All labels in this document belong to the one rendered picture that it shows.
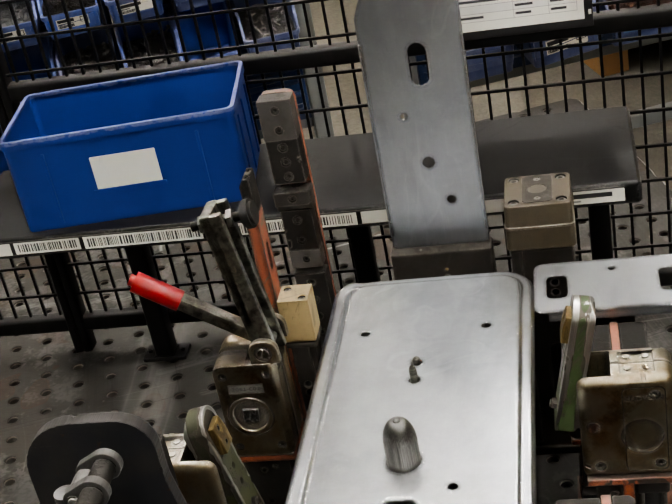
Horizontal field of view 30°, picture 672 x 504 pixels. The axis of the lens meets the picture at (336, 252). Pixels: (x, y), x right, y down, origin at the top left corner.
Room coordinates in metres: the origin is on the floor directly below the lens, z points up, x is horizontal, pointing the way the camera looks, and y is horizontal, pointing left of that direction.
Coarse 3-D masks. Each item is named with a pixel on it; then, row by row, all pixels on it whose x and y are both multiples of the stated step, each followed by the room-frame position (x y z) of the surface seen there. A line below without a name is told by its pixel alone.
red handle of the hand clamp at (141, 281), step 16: (144, 288) 1.08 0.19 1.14; (160, 288) 1.08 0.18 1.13; (176, 288) 1.09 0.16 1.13; (160, 304) 1.08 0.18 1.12; (176, 304) 1.07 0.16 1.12; (192, 304) 1.08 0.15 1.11; (208, 304) 1.08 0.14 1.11; (208, 320) 1.07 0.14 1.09; (224, 320) 1.07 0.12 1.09; (240, 320) 1.07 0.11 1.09; (240, 336) 1.06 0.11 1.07
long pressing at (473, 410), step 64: (384, 320) 1.15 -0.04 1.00; (448, 320) 1.13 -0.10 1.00; (512, 320) 1.10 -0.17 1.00; (320, 384) 1.05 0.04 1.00; (384, 384) 1.04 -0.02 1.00; (448, 384) 1.01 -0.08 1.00; (512, 384) 0.99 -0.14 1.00; (320, 448) 0.95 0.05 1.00; (448, 448) 0.92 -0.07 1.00; (512, 448) 0.90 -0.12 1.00
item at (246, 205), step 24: (216, 216) 1.05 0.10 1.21; (240, 216) 1.05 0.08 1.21; (216, 240) 1.05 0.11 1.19; (240, 240) 1.08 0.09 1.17; (240, 264) 1.05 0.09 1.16; (240, 288) 1.05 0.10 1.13; (264, 288) 1.08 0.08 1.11; (240, 312) 1.05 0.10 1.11; (264, 312) 1.08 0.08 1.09; (264, 336) 1.05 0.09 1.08
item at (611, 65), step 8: (608, 56) 3.95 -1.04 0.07; (616, 56) 3.96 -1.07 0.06; (624, 56) 3.96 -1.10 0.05; (592, 64) 4.03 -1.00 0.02; (608, 64) 3.95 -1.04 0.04; (616, 64) 3.96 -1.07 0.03; (624, 64) 3.96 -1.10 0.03; (600, 72) 3.96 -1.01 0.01; (608, 72) 3.95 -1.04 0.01; (616, 72) 3.96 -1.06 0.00
